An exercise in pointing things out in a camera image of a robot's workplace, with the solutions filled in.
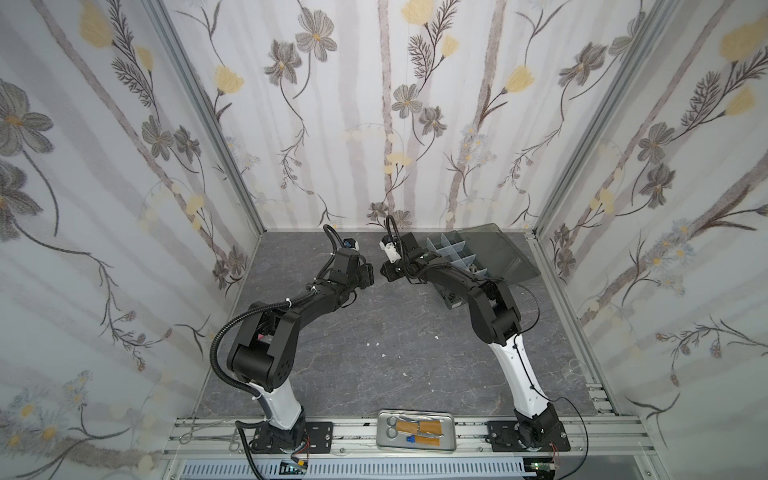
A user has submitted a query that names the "aluminium frame rail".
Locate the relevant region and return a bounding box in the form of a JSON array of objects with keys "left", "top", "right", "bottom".
[{"left": 162, "top": 413, "right": 656, "bottom": 460}]

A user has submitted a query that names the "metal tray with tools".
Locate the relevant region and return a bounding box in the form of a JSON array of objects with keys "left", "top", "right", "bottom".
[{"left": 376, "top": 410, "right": 457, "bottom": 452}]

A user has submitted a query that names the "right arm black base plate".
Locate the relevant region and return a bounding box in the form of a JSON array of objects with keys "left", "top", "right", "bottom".
[{"left": 486, "top": 421, "right": 571, "bottom": 453}]

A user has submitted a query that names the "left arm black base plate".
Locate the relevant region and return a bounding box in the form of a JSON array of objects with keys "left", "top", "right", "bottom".
[{"left": 246, "top": 421, "right": 334, "bottom": 454}]

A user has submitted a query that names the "grey compartment organizer box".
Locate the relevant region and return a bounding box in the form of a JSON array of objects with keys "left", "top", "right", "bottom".
[{"left": 419, "top": 223, "right": 541, "bottom": 306}]

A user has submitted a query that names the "black corrugated cable conduit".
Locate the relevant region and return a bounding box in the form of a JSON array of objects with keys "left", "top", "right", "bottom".
[{"left": 208, "top": 299, "right": 295, "bottom": 400}]

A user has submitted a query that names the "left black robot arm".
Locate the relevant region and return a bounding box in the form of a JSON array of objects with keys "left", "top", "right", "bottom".
[{"left": 209, "top": 247, "right": 374, "bottom": 453}]

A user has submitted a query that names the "white slotted cable duct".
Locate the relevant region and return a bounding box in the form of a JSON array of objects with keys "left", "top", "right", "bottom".
[{"left": 177, "top": 457, "right": 536, "bottom": 479}]

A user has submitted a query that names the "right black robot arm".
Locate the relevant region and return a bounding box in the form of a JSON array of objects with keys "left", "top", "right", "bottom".
[{"left": 379, "top": 233, "right": 571, "bottom": 452}]

